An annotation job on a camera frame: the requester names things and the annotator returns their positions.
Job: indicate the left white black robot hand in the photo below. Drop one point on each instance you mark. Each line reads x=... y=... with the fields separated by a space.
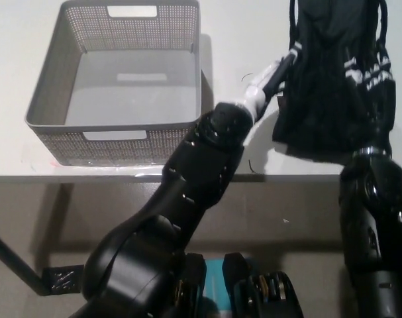
x=257 y=96

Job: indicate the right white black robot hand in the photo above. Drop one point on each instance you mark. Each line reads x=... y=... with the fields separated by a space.
x=373 y=79

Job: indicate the dark green lunch bag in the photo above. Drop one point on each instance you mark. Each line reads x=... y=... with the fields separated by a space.
x=320 y=99

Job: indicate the grey perforated plastic basket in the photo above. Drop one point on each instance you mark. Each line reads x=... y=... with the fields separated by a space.
x=121 y=92

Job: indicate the black teal robot torso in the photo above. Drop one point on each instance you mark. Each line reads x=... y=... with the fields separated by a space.
x=253 y=288

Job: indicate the black floor tape square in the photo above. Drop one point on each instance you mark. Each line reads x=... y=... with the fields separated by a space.
x=63 y=278

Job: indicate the black metal table leg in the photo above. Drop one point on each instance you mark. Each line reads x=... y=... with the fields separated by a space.
x=12 y=261

